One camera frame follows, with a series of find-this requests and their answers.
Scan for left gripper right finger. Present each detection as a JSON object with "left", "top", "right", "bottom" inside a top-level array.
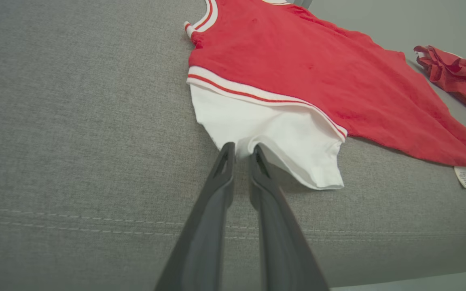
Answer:
[{"left": 249, "top": 143, "right": 330, "bottom": 291}]

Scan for red shorts white trim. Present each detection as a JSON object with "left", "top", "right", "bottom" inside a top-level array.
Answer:
[{"left": 414, "top": 45, "right": 466, "bottom": 116}]

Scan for red jersey white sleeves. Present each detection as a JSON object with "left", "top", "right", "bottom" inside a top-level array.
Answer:
[{"left": 184, "top": 0, "right": 466, "bottom": 190}]

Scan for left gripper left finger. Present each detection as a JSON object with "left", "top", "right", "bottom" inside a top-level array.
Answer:
[{"left": 154, "top": 141, "right": 237, "bottom": 291}]

